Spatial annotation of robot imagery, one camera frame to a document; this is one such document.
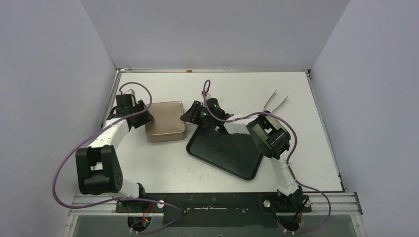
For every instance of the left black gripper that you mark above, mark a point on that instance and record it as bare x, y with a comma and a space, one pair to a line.
147, 116

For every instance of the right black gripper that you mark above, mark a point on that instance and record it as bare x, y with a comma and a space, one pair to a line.
193, 113

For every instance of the brown box lid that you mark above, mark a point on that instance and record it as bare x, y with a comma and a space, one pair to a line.
167, 120

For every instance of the metal tongs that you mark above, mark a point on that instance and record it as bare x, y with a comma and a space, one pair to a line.
274, 102

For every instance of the gold chocolate box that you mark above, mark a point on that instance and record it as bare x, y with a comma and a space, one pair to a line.
167, 136

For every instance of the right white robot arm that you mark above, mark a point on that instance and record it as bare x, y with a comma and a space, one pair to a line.
271, 136

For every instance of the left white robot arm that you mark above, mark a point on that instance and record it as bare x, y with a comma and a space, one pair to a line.
98, 167

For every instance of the black plastic tray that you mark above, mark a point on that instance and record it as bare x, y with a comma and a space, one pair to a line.
236, 154

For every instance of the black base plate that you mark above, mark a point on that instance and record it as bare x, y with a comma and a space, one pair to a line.
219, 209

